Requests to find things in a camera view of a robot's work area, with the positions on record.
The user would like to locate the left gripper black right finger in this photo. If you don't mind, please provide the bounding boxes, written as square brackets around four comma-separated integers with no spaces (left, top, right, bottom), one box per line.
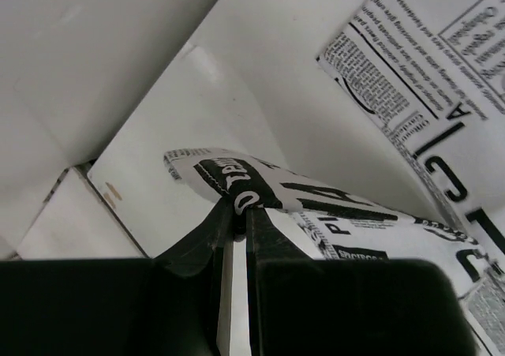
[245,209,477,355]

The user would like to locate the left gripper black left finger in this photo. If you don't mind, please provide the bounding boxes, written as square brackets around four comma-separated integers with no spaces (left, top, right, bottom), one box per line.
[1,200,233,355]

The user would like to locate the black white newspaper print trousers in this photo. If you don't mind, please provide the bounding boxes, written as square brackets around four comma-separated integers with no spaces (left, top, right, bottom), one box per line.
[165,0,504,355]

